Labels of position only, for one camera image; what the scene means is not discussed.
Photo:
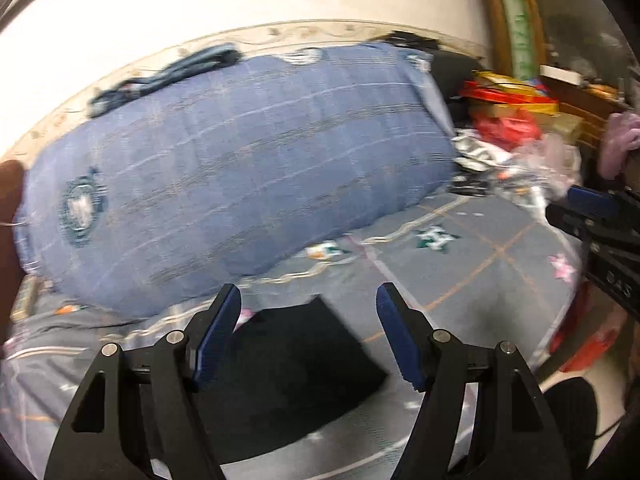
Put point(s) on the grey printed bed sheet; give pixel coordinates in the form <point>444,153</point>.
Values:
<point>475,280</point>

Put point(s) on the dark blue clothing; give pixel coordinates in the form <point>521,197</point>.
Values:
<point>200,60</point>

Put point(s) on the wooden cabinet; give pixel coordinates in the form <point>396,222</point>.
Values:
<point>575,102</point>

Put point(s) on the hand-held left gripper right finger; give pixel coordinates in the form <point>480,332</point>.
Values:
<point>397,335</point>

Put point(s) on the black and white bag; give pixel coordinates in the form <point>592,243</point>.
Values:
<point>475,150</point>

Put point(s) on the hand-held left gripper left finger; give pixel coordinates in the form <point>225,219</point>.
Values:
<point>217,330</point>

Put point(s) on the blue plaid pillow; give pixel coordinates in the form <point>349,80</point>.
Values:
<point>425,80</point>

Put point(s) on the red plastic bag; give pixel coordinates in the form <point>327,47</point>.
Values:
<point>500,130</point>

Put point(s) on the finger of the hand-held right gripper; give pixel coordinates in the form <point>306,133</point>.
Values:
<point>592,201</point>
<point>567,220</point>

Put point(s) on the clear plastic bag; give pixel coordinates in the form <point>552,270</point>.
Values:
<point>555,160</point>

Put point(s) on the pile of red yellow packets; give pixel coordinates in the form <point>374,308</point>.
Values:
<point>505,87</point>

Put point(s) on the red patterned cloth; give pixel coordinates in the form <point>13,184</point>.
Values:
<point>595,335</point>

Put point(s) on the black cushion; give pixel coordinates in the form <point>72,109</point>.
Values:
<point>450,75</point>

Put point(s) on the blue checked pillow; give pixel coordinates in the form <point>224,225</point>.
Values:
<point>240,170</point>

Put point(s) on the wooden door frame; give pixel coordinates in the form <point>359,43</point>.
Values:
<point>505,10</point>

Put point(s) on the black pants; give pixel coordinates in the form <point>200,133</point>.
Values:
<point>300,370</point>

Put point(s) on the person's dark knit clothing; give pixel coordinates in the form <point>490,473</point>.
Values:
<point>575,410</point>

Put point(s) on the small black packet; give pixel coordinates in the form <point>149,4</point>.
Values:
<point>470,186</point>

